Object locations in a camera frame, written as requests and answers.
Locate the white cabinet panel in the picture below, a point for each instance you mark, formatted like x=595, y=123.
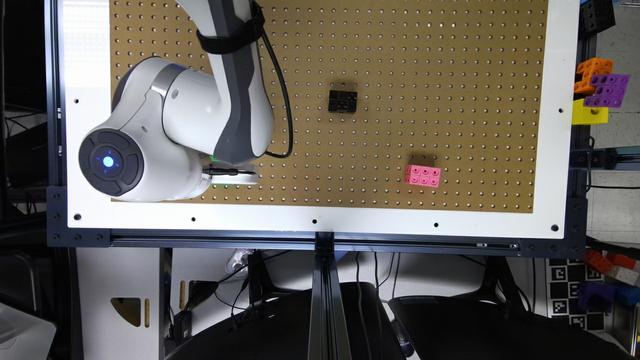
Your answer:
x=120, y=300

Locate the pink block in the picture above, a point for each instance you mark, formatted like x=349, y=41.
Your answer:
x=425, y=176

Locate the yellow block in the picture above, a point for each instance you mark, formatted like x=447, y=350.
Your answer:
x=582, y=115

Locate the fiducial marker sheet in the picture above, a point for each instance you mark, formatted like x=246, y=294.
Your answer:
x=563, y=279

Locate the brown pegboard with white frame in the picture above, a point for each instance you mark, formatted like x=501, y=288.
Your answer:
x=455, y=85

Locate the green block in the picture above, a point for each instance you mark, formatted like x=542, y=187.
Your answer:
x=222, y=185

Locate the black chair left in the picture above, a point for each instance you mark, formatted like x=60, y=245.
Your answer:
x=283, y=332

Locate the black block at corner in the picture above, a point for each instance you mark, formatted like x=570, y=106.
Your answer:
x=595, y=16

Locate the black aluminium table frame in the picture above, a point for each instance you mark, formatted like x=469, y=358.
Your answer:
x=118, y=247

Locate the black chair right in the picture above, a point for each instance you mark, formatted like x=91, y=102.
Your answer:
x=460, y=329

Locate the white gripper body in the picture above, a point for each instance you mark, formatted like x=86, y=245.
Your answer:
x=247, y=174

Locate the dark purple block on floor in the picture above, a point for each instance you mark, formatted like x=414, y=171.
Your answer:
x=596, y=296

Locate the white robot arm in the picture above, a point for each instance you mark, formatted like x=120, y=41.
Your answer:
x=175, y=131

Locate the black chair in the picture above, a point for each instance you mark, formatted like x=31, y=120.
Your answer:
x=460, y=329
x=283, y=332

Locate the red orange block on floor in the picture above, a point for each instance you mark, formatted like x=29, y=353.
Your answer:
x=616, y=266

